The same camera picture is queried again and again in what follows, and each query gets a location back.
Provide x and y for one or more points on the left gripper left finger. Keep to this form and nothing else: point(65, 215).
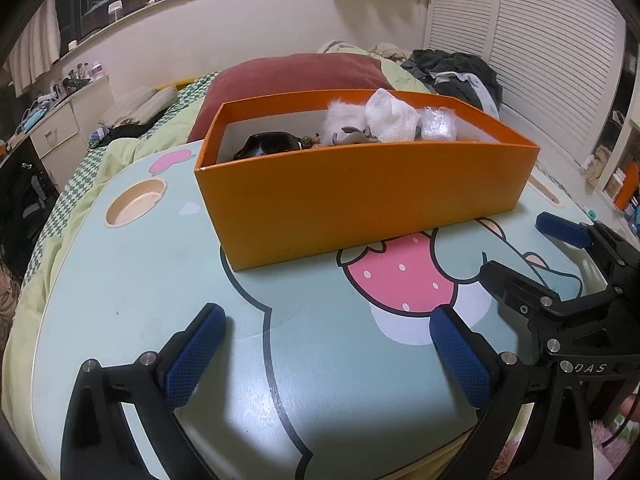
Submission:
point(188, 353)

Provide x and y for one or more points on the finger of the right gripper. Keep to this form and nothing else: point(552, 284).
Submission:
point(566, 231)
point(515, 290)

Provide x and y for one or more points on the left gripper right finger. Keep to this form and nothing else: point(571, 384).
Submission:
point(453, 341)

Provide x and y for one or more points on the clear plastic bag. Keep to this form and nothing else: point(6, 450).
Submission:
point(438, 124)

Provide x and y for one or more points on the orange cardboard box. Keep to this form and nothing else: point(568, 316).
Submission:
point(280, 207)

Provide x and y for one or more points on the white sock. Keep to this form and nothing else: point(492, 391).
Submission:
point(390, 119)

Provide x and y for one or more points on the black white patterned cloth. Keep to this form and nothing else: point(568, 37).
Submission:
point(268, 143)

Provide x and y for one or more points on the white fluffy plush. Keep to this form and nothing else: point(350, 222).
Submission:
point(344, 124)

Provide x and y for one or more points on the white shelf unit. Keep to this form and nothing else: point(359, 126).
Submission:
point(623, 150)

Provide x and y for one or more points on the orange bottle on shelf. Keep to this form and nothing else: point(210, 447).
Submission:
point(629, 187)

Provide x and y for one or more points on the mint green lap table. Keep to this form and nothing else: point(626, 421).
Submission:
point(327, 370)

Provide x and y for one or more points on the light green duvet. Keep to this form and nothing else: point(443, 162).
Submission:
point(26, 317)

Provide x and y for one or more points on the dark clothes pile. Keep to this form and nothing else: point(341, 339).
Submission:
point(466, 77)

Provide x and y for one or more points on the cream dresser with drawers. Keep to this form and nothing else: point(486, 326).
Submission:
point(60, 138)

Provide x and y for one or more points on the green checkered bed sheet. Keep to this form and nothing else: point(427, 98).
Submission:
point(169, 131)

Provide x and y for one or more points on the dark red pillow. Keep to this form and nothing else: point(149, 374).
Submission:
point(291, 73)

